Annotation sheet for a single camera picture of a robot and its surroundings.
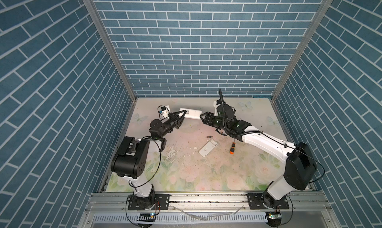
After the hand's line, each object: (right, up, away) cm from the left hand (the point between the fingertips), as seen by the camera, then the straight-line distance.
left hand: (187, 113), depth 81 cm
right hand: (+8, -1, 0) cm, 8 cm away
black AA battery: (+13, -16, +15) cm, 26 cm away
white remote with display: (+2, 0, +1) cm, 2 cm away
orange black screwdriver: (+27, -22, +10) cm, 37 cm away
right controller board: (+44, -53, -8) cm, 69 cm away
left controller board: (-20, -51, -9) cm, 55 cm away
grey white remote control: (+12, -22, +12) cm, 28 cm away
